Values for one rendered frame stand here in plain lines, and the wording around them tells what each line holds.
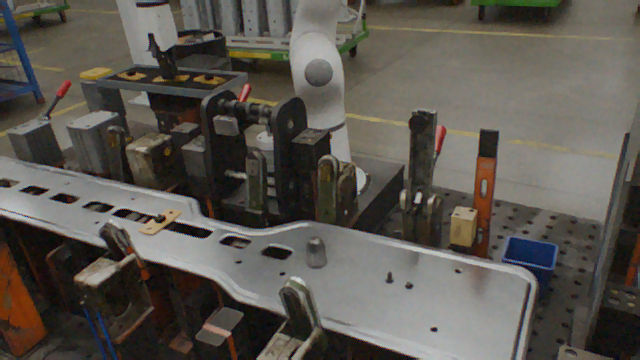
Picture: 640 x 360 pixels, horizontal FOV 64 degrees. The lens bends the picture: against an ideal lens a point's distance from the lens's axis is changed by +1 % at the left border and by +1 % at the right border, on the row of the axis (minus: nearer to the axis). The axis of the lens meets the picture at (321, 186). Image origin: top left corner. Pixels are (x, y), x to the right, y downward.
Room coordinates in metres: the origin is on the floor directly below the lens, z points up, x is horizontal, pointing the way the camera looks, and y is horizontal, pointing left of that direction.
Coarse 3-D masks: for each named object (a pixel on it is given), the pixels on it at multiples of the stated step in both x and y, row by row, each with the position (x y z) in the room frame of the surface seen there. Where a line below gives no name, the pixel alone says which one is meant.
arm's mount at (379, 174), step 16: (352, 160) 1.37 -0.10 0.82; (368, 160) 1.36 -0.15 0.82; (368, 176) 1.26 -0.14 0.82; (384, 176) 1.25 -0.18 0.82; (400, 176) 1.28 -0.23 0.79; (368, 192) 1.18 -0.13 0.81; (384, 192) 1.20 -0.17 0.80; (368, 208) 1.12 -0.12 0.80; (384, 208) 1.20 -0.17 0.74; (368, 224) 1.12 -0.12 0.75
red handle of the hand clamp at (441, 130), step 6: (438, 126) 0.82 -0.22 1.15; (438, 132) 0.81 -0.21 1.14; (444, 132) 0.81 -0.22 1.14; (438, 138) 0.80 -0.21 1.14; (438, 144) 0.79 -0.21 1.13; (438, 150) 0.78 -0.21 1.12; (420, 192) 0.72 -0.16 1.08; (414, 198) 0.72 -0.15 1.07; (420, 198) 0.71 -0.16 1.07; (414, 204) 0.71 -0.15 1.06; (420, 204) 0.71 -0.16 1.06
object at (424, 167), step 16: (416, 112) 0.73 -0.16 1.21; (432, 112) 0.72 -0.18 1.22; (416, 128) 0.70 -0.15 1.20; (432, 128) 0.72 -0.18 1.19; (416, 144) 0.73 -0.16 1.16; (432, 144) 0.71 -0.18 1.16; (416, 160) 0.73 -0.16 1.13; (432, 160) 0.72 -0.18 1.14; (416, 176) 0.72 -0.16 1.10; (432, 176) 0.72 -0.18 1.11
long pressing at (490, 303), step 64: (0, 192) 1.01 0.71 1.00; (64, 192) 0.99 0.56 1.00; (128, 192) 0.96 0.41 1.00; (192, 256) 0.70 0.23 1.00; (256, 256) 0.69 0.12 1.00; (384, 256) 0.65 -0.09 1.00; (448, 256) 0.64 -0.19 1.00; (384, 320) 0.51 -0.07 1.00; (448, 320) 0.50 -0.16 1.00; (512, 320) 0.49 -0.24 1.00
